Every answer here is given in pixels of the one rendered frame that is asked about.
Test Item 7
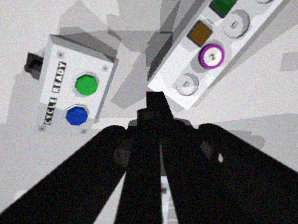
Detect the white button panel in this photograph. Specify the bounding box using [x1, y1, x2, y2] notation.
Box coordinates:
[24, 34, 119, 137]

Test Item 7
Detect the white tray with round nests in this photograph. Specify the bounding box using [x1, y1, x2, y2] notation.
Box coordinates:
[147, 0, 283, 110]

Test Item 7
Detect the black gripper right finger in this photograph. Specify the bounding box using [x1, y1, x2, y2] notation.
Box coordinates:
[155, 91, 298, 224]

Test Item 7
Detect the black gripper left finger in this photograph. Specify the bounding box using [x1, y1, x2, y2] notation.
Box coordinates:
[0, 91, 163, 224]

